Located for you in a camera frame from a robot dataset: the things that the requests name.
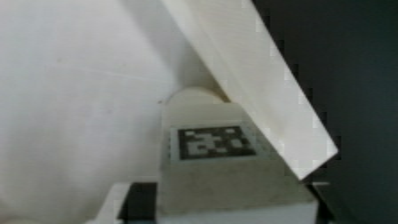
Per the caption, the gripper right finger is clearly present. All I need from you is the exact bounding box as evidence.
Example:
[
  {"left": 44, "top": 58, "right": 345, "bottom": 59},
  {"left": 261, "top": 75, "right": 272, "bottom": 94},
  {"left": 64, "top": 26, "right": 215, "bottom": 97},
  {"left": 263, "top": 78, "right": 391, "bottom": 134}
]
[{"left": 307, "top": 182, "right": 339, "bottom": 224}]

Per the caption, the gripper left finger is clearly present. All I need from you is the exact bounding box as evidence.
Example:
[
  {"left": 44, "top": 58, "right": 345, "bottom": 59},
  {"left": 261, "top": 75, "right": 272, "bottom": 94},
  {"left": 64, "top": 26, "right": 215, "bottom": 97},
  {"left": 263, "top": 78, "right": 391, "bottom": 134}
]
[{"left": 87, "top": 182, "right": 156, "bottom": 224}]

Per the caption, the white table leg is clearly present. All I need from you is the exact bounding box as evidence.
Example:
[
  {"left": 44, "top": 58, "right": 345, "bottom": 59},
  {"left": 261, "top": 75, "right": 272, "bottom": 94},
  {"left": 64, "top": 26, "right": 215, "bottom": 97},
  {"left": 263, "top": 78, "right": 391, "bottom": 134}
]
[{"left": 156, "top": 87, "right": 318, "bottom": 224}]

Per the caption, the white square tabletop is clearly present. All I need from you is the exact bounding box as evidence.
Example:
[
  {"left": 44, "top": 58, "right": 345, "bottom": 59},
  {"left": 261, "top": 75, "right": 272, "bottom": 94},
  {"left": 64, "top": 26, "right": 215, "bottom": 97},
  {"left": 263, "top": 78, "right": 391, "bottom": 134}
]
[{"left": 0, "top": 0, "right": 337, "bottom": 224}]

